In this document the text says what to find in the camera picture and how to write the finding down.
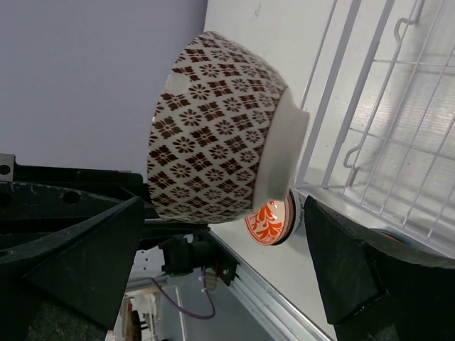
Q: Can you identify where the orange floral bowl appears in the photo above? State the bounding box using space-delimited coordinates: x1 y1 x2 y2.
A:
244 193 296 246

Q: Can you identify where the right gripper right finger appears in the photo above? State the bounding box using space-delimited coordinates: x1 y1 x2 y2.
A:
304 197 454 340

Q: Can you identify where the white wire dish rack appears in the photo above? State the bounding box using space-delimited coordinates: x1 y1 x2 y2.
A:
294 1 454 257

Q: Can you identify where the blue floral bowl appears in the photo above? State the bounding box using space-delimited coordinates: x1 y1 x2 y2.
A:
291 189 306 235

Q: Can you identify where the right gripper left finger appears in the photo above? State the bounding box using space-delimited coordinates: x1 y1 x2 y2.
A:
1 197 144 340

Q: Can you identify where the orange rimmed bowl under white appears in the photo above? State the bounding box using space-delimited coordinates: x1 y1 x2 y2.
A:
374 229 410 245

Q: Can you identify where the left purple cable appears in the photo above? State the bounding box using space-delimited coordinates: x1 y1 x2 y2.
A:
149 266 217 320

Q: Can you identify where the brown patterned bowl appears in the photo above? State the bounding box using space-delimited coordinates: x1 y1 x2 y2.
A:
147 31 310 224

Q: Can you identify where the aluminium table rail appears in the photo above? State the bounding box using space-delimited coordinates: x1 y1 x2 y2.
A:
211 222 336 340

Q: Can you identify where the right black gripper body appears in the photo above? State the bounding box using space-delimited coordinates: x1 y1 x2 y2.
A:
1 153 209 249

